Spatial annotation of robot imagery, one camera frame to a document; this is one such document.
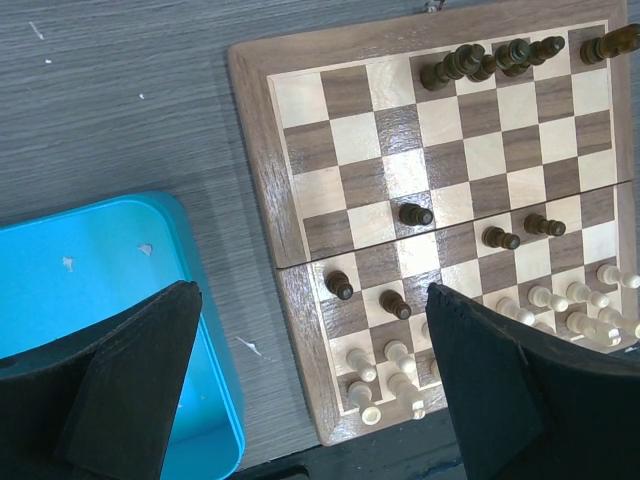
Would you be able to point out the dark bishop chess piece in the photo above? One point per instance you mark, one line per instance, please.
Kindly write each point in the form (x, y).
(541, 51)

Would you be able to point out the white pawn front left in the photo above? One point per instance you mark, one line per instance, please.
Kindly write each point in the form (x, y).
(358, 360)

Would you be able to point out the white piece far right back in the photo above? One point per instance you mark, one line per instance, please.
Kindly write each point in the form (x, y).
(614, 317)

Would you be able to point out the dark pawn left edge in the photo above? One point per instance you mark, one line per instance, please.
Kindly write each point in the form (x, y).
(338, 283)

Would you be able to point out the dark king chess piece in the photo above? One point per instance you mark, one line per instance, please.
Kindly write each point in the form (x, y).
(464, 61)

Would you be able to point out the dark pawn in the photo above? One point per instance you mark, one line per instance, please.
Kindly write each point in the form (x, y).
(393, 303)
(536, 224)
(497, 237)

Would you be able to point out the dark queen chess piece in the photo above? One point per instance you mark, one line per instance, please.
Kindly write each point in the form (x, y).
(505, 56)

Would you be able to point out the dark knight chess piece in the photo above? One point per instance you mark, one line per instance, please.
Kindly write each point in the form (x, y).
(619, 41)

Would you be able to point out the dark pawn middle right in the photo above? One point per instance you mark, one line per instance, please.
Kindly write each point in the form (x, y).
(536, 224)

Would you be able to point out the white pawn right middle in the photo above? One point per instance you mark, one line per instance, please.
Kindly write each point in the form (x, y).
(542, 297)

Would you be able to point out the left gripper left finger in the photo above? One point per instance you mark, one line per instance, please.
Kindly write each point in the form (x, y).
(100, 402)

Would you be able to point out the white pawn far right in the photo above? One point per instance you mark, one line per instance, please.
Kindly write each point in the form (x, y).
(612, 275)

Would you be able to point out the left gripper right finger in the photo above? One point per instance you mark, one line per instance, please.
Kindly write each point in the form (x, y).
(528, 405)

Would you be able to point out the dark pawn centre board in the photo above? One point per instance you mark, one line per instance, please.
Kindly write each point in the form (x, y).
(412, 214)

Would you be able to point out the blue plastic tray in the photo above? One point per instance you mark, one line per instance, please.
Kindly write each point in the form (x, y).
(67, 271)

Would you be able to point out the dark pawn lower left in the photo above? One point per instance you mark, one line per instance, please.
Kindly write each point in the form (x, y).
(393, 303)

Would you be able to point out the wooden chess board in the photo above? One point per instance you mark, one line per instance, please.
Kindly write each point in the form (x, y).
(340, 133)

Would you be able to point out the white back piece left corner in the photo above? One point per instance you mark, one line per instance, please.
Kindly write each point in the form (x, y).
(360, 394)

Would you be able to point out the white pawn right group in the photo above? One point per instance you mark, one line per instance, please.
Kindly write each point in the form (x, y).
(509, 308)

